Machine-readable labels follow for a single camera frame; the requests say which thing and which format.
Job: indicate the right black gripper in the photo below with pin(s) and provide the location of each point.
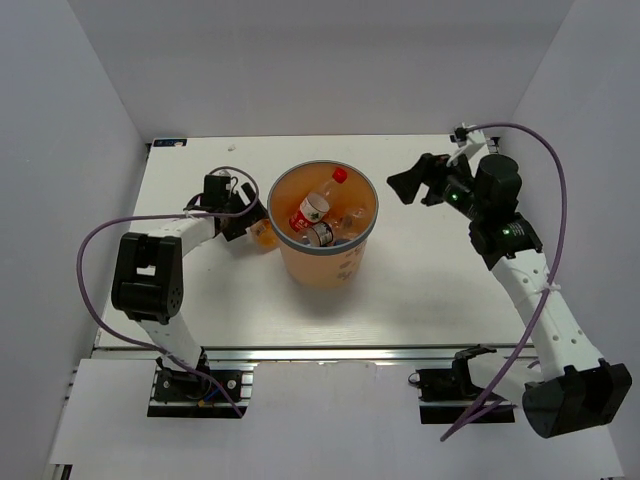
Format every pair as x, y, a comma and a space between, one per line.
406, 184

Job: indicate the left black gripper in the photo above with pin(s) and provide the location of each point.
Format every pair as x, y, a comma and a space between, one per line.
256, 213

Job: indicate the small orange juice bottle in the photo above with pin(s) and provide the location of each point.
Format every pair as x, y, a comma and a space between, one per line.
263, 235

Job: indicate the clear bottle red label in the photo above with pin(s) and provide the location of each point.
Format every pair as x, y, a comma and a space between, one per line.
318, 202

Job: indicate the clear bottle blue label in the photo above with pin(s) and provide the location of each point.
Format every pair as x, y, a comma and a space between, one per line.
354, 221

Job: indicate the clear bottle black cap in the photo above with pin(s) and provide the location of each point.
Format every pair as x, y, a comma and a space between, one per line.
320, 234

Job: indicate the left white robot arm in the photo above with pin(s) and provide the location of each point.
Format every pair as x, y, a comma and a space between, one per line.
148, 284

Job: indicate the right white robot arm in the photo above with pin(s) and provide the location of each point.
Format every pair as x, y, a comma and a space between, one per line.
574, 387

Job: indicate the orange plastic bin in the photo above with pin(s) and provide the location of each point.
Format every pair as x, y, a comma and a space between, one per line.
334, 265

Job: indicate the left blue table sticker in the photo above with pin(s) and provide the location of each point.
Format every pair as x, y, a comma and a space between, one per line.
169, 143

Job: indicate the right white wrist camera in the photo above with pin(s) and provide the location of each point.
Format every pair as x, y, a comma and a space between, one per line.
470, 139

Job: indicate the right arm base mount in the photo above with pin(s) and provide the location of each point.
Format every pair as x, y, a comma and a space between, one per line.
445, 393

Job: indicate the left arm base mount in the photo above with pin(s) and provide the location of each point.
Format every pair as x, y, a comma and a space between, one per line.
179, 394

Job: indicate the aluminium table rail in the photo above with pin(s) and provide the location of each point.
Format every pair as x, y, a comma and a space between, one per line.
305, 354

